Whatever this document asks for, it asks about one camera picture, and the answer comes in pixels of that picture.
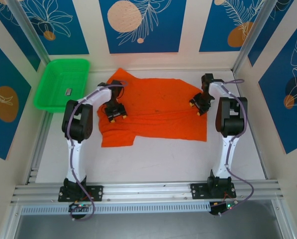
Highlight orange t-shirt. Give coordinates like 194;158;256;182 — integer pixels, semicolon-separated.
96;67;208;148

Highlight green plastic basket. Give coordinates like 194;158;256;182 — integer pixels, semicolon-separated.
33;58;91;114

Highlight grey metal shelf sheet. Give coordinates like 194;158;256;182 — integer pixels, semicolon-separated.
13;199;286;239

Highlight aluminium side rail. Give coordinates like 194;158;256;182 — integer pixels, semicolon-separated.
25;111;53;185
232;72;269;180

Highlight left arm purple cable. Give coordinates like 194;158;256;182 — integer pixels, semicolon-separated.
65;81;128;222

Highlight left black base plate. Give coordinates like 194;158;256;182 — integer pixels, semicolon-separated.
58;185;104;202

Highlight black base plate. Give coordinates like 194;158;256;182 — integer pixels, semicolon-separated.
190;183;237;200
58;185;104;202

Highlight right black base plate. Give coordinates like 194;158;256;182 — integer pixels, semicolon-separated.
190;183;237;200

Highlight long aluminium mounting rail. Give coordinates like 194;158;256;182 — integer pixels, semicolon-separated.
10;180;285;204

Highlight aluminium corner post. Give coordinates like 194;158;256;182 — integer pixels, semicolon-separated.
232;0;276;73
7;0;59;77

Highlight grey slotted cable duct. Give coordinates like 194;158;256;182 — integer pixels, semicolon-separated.
20;202;211;215

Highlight aluminium frame bar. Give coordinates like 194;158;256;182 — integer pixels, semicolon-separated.
271;199;297;239
0;203;23;239

